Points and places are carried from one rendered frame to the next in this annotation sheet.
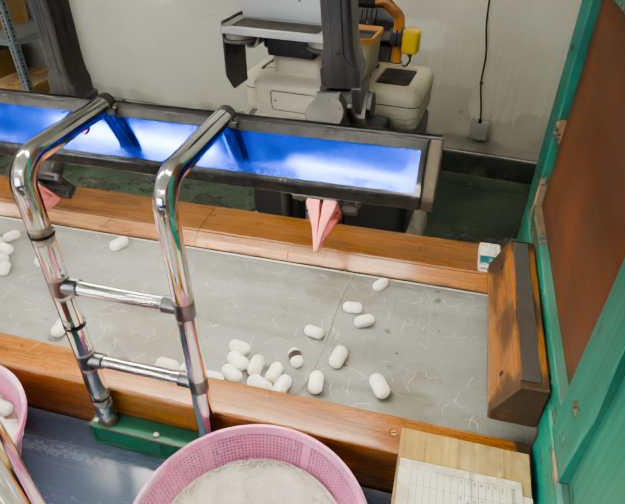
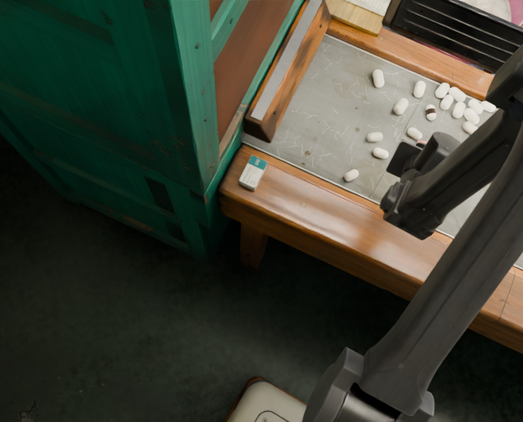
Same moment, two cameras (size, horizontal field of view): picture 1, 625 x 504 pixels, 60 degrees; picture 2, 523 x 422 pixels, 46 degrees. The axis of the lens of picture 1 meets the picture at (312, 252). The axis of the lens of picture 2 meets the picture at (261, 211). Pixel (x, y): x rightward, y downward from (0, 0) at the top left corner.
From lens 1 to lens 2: 1.29 m
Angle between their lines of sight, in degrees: 68
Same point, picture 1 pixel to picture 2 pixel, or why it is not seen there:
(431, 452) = (366, 17)
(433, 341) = (325, 113)
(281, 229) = (433, 260)
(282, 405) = (445, 68)
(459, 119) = not seen: outside the picture
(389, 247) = (334, 212)
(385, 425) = (385, 43)
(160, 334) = not seen: outside the picture
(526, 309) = (290, 49)
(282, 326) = not seen: hidden behind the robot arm
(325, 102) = (449, 147)
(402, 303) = (336, 156)
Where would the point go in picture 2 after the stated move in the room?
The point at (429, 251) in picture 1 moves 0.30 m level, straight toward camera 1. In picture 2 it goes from (299, 198) to (360, 73)
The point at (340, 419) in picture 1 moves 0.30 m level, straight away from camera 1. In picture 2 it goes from (411, 52) to (380, 184)
